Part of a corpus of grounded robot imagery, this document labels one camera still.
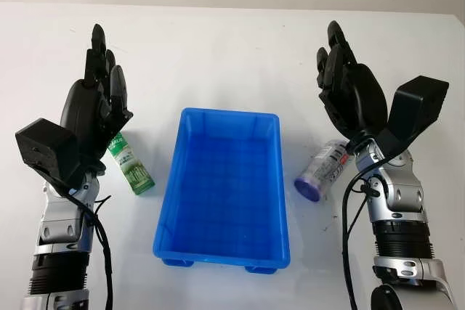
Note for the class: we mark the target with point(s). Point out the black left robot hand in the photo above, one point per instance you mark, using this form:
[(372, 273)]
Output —
[(81, 106)]

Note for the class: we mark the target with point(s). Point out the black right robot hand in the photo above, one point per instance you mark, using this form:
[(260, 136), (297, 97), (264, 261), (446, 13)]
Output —
[(357, 99)]

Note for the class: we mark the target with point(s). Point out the white bottle with purple cap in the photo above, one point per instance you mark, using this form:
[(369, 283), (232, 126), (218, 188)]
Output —
[(319, 172)]

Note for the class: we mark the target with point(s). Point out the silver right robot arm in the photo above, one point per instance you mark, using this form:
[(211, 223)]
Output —
[(403, 186)]

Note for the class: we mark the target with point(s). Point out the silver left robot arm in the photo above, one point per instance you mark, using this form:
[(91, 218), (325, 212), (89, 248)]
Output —
[(58, 215)]

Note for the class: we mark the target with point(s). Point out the blue plastic tray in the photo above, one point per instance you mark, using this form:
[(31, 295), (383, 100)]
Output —
[(221, 179)]

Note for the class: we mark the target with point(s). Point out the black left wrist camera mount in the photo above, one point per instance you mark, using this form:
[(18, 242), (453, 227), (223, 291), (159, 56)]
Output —
[(43, 146)]

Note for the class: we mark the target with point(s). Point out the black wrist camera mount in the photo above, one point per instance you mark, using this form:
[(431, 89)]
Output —
[(43, 146), (414, 106)]

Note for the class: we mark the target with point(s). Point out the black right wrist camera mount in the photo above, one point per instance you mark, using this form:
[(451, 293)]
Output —
[(414, 106)]

